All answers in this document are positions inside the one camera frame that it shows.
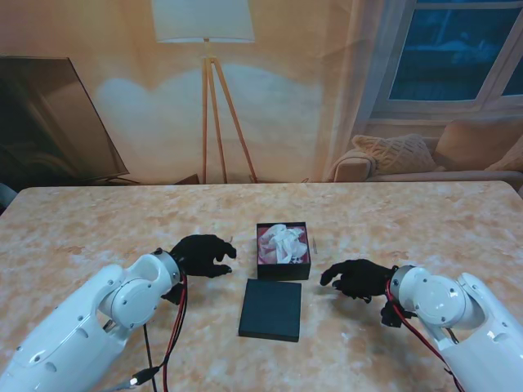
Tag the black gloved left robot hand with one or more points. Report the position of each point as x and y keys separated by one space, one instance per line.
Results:
x=200 y=255

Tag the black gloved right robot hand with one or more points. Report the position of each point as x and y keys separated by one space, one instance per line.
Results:
x=359 y=277

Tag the black gift box pink inside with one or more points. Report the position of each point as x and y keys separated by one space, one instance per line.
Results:
x=282 y=269

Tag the white plastic bag orange logo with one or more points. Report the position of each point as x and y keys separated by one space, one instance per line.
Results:
x=286 y=243

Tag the black gift box lid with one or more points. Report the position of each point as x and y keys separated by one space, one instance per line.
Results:
x=269 y=310

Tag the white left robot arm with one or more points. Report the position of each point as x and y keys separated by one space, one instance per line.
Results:
x=81 y=326

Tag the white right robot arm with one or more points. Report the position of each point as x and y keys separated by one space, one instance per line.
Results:
x=449 y=310

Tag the dark grey chair edge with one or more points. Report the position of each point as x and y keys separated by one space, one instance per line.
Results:
x=4 y=196

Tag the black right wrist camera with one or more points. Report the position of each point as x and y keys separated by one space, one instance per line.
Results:
x=392 y=316

